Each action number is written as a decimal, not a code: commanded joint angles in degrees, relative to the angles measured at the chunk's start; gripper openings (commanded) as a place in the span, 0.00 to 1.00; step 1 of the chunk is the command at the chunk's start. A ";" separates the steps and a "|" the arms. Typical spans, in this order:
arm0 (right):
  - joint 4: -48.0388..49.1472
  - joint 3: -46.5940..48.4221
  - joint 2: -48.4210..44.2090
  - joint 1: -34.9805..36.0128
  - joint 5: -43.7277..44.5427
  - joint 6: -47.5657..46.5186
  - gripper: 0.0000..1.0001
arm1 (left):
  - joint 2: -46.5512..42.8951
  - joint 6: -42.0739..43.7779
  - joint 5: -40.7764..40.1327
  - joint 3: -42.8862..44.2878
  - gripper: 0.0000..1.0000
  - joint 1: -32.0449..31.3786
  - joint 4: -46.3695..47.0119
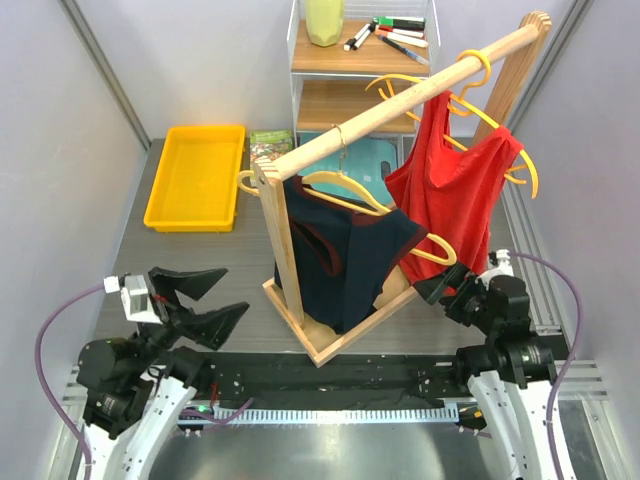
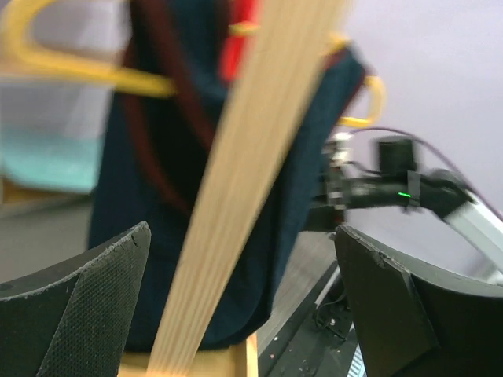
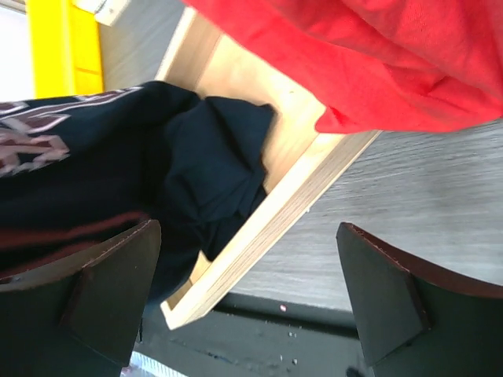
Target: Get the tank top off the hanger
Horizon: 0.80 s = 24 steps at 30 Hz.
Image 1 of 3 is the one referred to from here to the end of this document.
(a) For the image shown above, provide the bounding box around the green capped marker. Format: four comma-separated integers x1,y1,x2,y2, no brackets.
373,16,425,31

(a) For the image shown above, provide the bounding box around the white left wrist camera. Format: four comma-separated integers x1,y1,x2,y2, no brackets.
120,274,161,324

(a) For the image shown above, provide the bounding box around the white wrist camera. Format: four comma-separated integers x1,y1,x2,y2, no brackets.
120,274,161,324
489,249,514,276

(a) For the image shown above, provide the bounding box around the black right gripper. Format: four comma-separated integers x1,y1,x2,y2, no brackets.
413,259,500,334

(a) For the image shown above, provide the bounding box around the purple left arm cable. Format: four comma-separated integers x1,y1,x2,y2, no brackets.
34,282,109,469

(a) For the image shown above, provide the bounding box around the green picture book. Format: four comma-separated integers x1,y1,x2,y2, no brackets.
249,129,294,163

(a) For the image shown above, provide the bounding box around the orange yellow plastic hanger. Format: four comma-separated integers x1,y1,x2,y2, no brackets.
365,49,539,199

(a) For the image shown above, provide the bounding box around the pale green vase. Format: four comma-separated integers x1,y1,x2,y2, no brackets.
305,0,345,47

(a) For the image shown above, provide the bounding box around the red tank top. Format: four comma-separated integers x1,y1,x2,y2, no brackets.
385,91,523,274

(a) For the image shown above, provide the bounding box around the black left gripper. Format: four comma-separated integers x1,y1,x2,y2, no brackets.
129,265,248,375

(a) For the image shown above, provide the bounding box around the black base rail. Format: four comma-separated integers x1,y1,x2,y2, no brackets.
195,352,473,411

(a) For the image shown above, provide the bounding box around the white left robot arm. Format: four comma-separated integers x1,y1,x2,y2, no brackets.
77,267,249,479

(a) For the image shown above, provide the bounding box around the white wire shelf unit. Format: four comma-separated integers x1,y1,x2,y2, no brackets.
286,1,441,142

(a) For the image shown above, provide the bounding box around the wooden clothes rack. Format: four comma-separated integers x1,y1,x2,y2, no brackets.
250,11,551,366

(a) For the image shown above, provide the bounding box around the red capped marker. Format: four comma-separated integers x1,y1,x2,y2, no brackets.
376,25,425,39

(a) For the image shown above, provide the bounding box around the yellow plastic bin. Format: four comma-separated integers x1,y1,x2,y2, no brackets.
143,125,246,233

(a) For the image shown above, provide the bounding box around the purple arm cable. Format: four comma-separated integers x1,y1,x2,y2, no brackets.
509,251,585,466
34,282,109,469

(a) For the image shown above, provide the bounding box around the teal cutting board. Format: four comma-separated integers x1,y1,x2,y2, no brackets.
300,137,398,204

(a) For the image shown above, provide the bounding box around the navy blue tank top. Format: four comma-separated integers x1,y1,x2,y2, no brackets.
284,176,427,334

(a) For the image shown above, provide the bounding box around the orange capped marker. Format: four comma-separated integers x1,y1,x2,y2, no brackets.
377,30,428,48

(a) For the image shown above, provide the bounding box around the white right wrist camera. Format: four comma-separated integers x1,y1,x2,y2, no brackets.
489,249,514,276

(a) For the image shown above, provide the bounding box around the blue grey pen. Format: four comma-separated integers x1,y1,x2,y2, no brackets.
378,35,430,66

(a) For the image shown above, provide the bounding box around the black white marker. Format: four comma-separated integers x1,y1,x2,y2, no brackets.
343,23,371,51
352,21,377,50

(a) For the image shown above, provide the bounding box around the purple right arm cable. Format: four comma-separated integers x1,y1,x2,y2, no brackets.
509,251,585,466

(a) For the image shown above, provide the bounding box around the light yellow plastic hanger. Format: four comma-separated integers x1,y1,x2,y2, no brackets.
236,124,459,266

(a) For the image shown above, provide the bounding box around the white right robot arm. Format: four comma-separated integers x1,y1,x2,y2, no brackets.
414,261,576,479

